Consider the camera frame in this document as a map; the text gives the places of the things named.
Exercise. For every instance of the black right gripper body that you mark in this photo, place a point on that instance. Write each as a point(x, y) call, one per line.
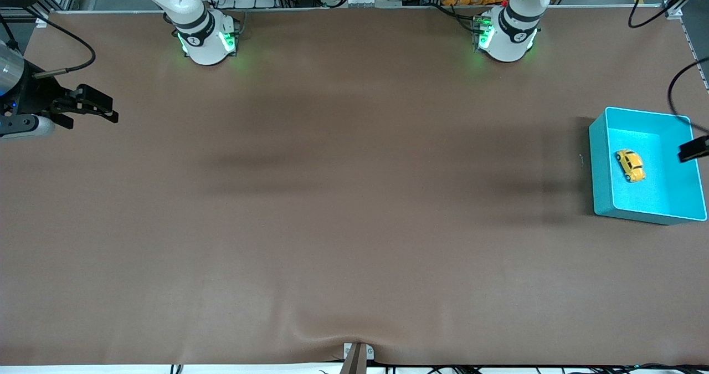
point(36, 96)

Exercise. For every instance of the yellow beetle toy car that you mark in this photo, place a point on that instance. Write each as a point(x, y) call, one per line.
point(630, 165)

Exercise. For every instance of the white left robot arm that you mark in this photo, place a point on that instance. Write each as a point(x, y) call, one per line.
point(512, 30)

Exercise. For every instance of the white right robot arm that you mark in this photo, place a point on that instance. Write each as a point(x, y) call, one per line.
point(194, 25)

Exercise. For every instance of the teal plastic bin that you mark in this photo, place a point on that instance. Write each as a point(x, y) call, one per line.
point(664, 196)

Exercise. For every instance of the white corner clamp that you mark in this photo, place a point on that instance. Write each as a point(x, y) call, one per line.
point(41, 21)

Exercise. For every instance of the brown table mat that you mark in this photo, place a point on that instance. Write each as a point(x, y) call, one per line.
point(354, 224)

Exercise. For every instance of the metal table edge clamp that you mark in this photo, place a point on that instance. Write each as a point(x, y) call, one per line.
point(354, 360)

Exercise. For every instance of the silver corner bracket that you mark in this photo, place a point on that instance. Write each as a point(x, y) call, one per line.
point(676, 13)

